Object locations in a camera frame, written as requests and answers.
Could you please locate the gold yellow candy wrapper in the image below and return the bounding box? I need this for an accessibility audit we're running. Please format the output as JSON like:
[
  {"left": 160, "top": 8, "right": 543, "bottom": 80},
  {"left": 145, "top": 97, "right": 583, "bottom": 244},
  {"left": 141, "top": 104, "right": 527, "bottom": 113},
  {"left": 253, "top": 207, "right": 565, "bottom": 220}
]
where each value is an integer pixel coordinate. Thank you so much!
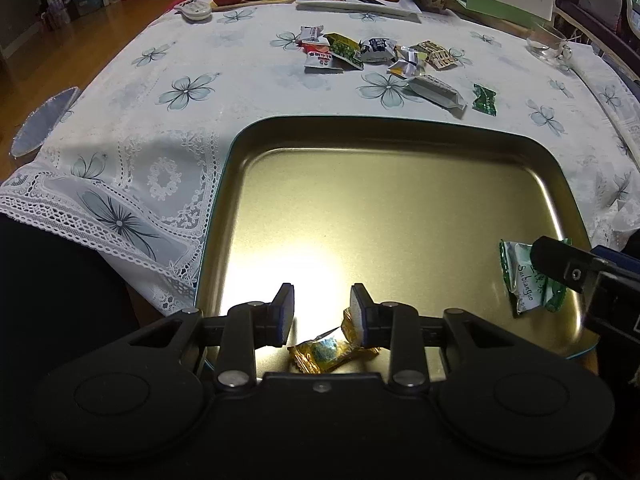
[{"left": 288, "top": 309, "right": 380, "bottom": 375}]

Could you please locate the green white snack packet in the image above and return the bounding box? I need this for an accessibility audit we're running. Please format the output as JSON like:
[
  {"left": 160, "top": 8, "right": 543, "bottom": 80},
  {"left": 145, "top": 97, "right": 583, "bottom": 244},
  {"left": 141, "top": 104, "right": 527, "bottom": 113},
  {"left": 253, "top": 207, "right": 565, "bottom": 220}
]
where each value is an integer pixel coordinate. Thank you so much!
[{"left": 498, "top": 240, "right": 566, "bottom": 318}]

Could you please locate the shiny green candy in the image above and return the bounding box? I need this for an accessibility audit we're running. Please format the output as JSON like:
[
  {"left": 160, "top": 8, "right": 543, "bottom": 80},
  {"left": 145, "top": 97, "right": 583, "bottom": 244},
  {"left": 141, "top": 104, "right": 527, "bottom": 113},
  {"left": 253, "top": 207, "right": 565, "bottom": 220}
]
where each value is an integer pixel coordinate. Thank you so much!
[{"left": 472, "top": 84, "right": 497, "bottom": 116}]

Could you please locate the brown heart pattern packet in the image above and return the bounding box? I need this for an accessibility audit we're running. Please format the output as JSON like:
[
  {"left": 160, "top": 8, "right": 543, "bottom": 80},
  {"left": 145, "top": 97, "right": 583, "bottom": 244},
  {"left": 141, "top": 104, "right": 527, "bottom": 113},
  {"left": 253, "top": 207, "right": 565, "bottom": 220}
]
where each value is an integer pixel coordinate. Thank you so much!
[{"left": 412, "top": 40, "right": 457, "bottom": 70}]

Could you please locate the gold metal tray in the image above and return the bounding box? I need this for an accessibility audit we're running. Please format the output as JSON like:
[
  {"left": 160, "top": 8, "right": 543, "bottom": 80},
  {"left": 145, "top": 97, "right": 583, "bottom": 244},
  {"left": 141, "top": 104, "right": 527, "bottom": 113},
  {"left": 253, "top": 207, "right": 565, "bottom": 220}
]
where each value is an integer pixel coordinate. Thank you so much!
[{"left": 196, "top": 116, "right": 598, "bottom": 358}]

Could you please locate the white floral lace tablecloth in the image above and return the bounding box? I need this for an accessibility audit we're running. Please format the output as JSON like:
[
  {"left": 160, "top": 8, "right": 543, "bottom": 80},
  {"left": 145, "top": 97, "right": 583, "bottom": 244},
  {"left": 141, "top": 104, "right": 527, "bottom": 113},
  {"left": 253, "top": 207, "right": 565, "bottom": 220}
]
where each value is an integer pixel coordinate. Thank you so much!
[{"left": 1, "top": 4, "right": 639, "bottom": 313}]

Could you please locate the white sesame crisp packet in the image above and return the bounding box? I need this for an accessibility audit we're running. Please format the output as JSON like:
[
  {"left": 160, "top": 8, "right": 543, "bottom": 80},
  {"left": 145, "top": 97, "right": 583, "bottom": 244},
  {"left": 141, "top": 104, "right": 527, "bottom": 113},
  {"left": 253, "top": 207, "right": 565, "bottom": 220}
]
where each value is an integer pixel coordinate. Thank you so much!
[{"left": 408, "top": 75, "right": 468, "bottom": 118}]

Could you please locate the clear glass cup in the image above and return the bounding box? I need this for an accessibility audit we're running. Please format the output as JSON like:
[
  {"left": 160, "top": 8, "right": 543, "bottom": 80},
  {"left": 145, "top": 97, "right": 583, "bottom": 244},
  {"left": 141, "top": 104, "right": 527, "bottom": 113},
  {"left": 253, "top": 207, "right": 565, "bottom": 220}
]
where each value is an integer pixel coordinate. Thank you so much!
[{"left": 526, "top": 23, "right": 573, "bottom": 70}]

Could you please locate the silver yellow snack packet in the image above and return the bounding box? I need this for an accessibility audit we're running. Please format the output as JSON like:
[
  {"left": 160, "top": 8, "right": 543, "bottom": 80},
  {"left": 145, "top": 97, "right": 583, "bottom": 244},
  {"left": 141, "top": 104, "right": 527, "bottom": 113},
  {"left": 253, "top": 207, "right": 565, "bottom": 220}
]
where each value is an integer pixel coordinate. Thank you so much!
[{"left": 387, "top": 46, "right": 426, "bottom": 79}]

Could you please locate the blue white snack packet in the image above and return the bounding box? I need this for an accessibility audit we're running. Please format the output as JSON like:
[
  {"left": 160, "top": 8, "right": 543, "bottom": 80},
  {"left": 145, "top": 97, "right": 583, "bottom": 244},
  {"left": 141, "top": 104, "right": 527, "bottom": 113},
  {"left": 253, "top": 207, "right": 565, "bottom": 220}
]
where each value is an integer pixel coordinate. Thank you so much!
[{"left": 359, "top": 37, "right": 396, "bottom": 64}]

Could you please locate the red white snack packet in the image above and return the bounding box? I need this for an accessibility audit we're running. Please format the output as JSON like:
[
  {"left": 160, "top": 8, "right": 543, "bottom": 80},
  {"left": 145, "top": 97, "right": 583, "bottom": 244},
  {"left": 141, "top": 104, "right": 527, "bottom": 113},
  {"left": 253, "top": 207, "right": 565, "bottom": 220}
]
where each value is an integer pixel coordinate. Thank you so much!
[{"left": 297, "top": 26, "right": 344, "bottom": 73}]

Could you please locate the green yellow snack packet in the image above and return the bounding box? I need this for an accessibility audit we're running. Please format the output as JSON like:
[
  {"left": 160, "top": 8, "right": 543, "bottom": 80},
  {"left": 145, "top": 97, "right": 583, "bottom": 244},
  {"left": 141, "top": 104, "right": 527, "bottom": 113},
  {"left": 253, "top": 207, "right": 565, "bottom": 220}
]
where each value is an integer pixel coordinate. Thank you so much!
[{"left": 326, "top": 32, "right": 363, "bottom": 70}]

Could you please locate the round blue seat cushion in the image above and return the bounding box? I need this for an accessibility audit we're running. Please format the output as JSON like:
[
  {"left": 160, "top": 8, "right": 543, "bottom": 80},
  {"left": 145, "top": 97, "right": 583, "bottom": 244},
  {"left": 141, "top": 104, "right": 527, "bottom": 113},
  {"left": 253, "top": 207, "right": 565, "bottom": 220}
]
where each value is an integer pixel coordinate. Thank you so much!
[{"left": 10, "top": 87, "right": 80, "bottom": 160}]

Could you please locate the white rectangular plate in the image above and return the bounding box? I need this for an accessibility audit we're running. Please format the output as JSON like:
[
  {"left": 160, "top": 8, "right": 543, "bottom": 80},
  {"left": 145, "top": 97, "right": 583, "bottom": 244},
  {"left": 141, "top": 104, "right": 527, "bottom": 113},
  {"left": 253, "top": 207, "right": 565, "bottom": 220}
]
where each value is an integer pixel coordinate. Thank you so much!
[{"left": 296, "top": 0, "right": 422, "bottom": 18}]

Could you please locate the wooden cutting board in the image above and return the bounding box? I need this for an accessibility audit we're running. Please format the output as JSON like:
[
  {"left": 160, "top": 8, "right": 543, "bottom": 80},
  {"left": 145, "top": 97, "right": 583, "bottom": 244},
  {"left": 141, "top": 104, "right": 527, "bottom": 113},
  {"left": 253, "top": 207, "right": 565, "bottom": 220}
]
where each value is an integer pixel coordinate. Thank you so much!
[{"left": 209, "top": 0, "right": 296, "bottom": 12}]

